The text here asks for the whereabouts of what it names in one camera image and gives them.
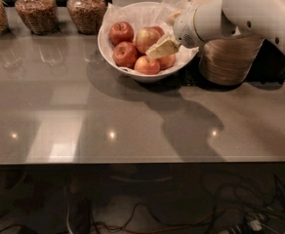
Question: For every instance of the red apple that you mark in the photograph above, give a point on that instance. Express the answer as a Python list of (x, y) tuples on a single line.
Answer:
[(167, 62), (125, 54), (121, 31), (158, 29)]

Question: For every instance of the red apple front left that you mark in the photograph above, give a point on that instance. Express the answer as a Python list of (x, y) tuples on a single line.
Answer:
[(125, 54)]

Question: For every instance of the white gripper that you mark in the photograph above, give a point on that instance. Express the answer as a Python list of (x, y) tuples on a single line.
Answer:
[(185, 27)]

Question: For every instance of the red apple back left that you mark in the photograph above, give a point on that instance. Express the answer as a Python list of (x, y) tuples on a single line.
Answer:
[(121, 31)]

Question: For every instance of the orange-red apple front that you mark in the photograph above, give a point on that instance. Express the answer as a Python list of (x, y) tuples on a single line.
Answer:
[(147, 66)]

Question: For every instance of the white tissue paper liner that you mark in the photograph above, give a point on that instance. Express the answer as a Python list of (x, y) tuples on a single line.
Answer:
[(139, 15)]

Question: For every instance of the middle glass cereal jar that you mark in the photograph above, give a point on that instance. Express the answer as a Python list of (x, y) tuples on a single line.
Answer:
[(39, 16)]

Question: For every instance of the red apple back right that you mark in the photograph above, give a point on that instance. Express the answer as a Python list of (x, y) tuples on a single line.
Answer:
[(158, 29)]

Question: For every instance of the right glass cereal jar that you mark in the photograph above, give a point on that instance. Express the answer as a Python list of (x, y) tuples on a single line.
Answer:
[(87, 15)]

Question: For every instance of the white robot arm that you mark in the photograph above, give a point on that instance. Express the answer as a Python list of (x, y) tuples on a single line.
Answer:
[(265, 18)]

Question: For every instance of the yellow-red apple centre top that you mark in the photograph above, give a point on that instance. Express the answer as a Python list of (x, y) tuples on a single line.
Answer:
[(145, 38)]

